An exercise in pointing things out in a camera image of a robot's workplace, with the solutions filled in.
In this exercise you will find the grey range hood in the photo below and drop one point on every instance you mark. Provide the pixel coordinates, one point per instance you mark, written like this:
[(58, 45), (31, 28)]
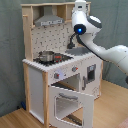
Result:
[(48, 18)]

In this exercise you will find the black toy faucet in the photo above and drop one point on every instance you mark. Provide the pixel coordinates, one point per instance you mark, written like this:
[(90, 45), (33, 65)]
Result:
[(71, 44)]

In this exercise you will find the grey toy sink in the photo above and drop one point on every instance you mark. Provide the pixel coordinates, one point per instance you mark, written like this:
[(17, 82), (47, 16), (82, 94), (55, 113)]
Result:
[(78, 51)]

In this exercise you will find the right red stove knob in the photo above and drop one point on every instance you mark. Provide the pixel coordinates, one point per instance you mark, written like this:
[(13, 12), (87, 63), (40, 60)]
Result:
[(74, 69)]

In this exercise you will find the wooden toy kitchen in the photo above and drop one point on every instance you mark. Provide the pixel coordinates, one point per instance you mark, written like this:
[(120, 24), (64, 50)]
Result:
[(39, 78)]

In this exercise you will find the black toy stovetop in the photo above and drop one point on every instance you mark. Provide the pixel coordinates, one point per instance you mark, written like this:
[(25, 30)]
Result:
[(58, 58)]

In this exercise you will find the red stove knob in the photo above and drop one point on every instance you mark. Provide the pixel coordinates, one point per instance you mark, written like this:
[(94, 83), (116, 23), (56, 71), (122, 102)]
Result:
[(74, 69), (56, 75)]

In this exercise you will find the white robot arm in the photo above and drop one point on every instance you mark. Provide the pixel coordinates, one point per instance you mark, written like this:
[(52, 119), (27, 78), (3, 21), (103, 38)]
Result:
[(86, 28)]

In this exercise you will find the white oven door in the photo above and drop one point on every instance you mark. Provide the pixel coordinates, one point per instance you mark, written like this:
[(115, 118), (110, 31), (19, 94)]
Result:
[(63, 102)]

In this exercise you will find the left red stove knob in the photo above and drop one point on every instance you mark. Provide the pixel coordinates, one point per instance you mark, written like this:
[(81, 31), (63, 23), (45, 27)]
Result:
[(56, 75)]

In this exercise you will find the white cupboard door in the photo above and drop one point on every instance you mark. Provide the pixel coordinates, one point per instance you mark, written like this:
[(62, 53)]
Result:
[(90, 74)]

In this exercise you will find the small silver pot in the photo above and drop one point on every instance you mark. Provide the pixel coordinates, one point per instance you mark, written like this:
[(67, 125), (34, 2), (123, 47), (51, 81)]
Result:
[(46, 56)]

